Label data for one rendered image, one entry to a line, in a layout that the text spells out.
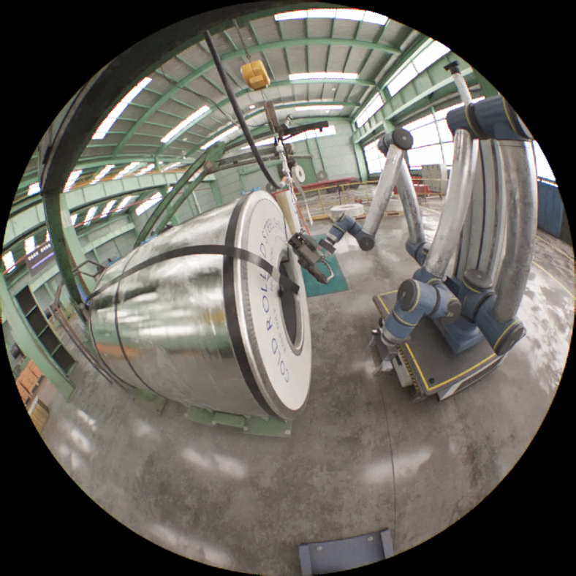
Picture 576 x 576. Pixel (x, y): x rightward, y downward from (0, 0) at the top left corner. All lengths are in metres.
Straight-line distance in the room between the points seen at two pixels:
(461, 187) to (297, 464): 1.63
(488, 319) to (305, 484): 1.34
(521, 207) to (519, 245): 0.13
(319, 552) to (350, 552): 0.17
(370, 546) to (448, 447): 0.77
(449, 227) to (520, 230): 0.30
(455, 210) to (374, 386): 1.24
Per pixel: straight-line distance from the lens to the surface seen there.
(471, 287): 1.10
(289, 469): 1.38
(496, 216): 1.29
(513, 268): 0.86
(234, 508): 1.53
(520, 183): 0.76
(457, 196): 0.79
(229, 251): 0.47
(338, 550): 1.44
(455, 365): 1.31
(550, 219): 9.60
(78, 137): 0.58
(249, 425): 1.52
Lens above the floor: 1.33
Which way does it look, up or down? 29 degrees down
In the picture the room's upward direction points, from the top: 17 degrees counter-clockwise
